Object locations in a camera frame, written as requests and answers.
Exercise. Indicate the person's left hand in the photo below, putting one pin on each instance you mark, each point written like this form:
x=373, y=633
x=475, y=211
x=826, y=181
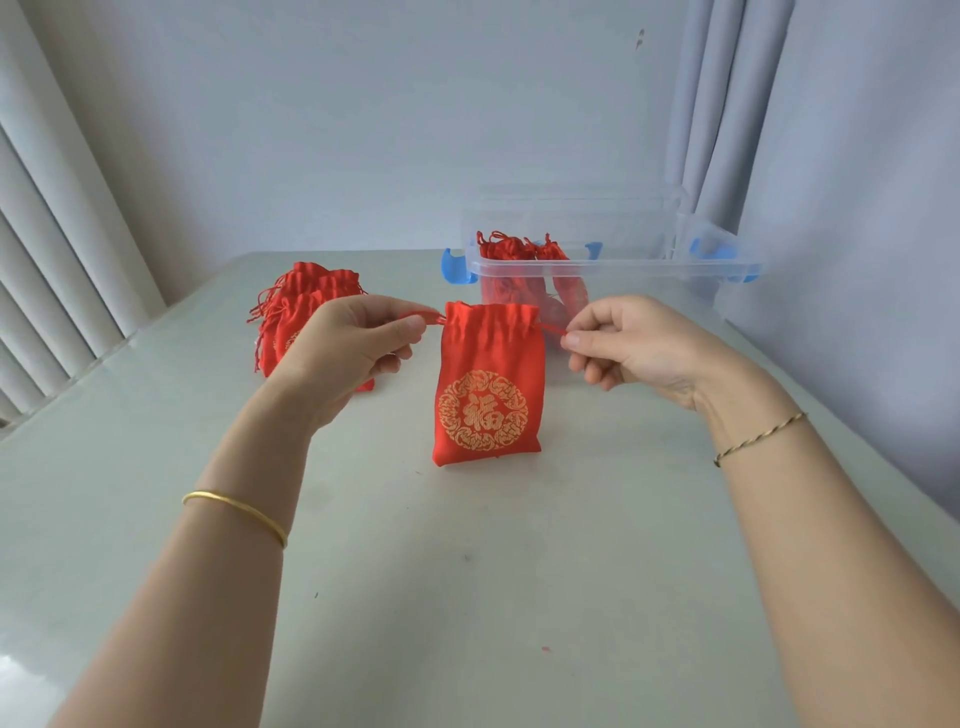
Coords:
x=337, y=345

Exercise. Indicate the person's right hand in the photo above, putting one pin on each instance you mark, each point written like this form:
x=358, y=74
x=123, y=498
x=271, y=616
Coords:
x=660, y=345

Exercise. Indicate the pile of red drawstring pouches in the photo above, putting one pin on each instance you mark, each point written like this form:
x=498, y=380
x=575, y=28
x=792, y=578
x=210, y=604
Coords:
x=289, y=300

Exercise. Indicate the clear plastic storage box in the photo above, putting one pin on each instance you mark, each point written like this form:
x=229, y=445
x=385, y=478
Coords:
x=660, y=268

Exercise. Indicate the person's left forearm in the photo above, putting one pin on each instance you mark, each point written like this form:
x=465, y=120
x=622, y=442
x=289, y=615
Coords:
x=180, y=622

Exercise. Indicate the person's right forearm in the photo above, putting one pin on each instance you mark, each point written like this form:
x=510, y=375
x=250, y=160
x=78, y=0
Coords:
x=840, y=577

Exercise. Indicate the gold bangle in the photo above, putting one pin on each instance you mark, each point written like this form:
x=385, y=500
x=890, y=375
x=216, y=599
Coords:
x=232, y=504

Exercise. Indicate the grey curtain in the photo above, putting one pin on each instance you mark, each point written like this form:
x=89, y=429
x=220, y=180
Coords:
x=862, y=112

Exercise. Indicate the white vertical blinds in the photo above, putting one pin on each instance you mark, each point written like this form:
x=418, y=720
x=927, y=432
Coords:
x=60, y=210

